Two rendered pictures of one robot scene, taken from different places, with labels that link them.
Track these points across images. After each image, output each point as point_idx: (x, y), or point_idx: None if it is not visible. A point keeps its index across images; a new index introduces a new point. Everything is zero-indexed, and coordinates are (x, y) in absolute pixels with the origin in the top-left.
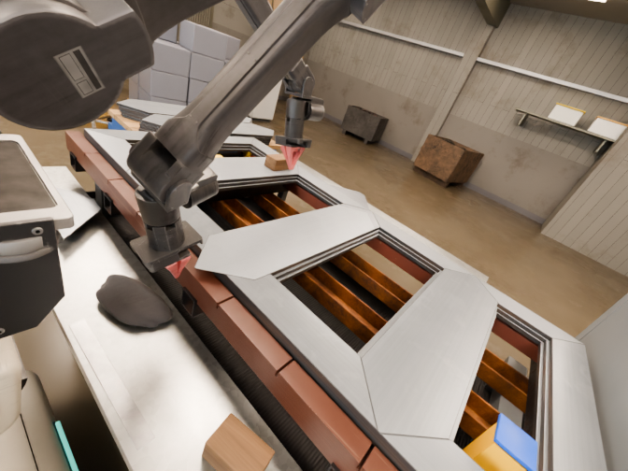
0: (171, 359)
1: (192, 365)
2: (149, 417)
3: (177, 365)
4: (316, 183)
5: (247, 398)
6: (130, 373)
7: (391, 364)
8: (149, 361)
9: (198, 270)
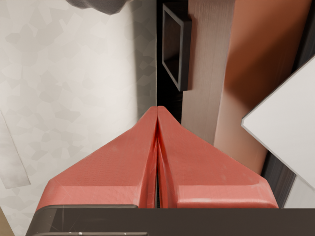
0: (89, 91)
1: (117, 117)
2: (28, 160)
3: (93, 106)
4: None
5: (174, 108)
6: (11, 85)
7: None
8: (49, 77)
9: (255, 71)
